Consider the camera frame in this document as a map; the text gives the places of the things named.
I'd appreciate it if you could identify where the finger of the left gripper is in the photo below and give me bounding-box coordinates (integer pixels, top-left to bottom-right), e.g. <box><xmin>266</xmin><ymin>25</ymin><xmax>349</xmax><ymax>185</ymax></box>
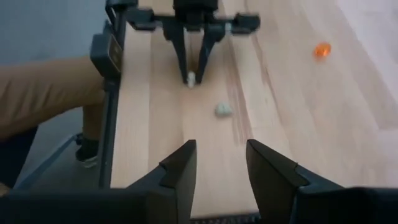
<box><xmin>195</xmin><ymin>23</ymin><xmax>227</xmax><ymax>85</ymax></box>
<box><xmin>163</xmin><ymin>17</ymin><xmax>190</xmax><ymax>85</ymax></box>

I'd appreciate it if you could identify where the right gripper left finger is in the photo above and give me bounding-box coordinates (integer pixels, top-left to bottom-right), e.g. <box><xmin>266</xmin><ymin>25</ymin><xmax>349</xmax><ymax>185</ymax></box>
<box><xmin>126</xmin><ymin>139</ymin><xmax>198</xmax><ymax>224</ymax></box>

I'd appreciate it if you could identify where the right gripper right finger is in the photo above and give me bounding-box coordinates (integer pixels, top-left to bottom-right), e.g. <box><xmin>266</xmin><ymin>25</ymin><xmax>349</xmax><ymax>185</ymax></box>
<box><xmin>246</xmin><ymin>138</ymin><xmax>345</xmax><ymax>224</ymax></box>

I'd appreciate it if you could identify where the translucent orange plastic pumpkin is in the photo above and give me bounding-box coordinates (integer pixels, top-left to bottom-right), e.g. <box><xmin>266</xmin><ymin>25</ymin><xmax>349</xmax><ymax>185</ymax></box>
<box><xmin>313</xmin><ymin>42</ymin><xmax>332</xmax><ymax>59</ymax></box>

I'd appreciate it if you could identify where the black plastic basket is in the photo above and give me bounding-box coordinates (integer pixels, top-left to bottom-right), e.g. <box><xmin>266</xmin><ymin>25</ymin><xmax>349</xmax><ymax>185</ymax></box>
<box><xmin>190</xmin><ymin>212</ymin><xmax>261</xmax><ymax>224</ymax></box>

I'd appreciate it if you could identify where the person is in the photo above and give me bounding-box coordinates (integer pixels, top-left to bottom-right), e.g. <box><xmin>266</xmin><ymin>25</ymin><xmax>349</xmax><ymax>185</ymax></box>
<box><xmin>0</xmin><ymin>55</ymin><xmax>106</xmax><ymax>169</ymax></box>

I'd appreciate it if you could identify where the black table-level camera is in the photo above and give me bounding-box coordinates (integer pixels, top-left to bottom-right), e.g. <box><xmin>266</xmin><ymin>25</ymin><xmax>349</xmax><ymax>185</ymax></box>
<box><xmin>89</xmin><ymin>20</ymin><xmax>123</xmax><ymax>80</ymax></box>

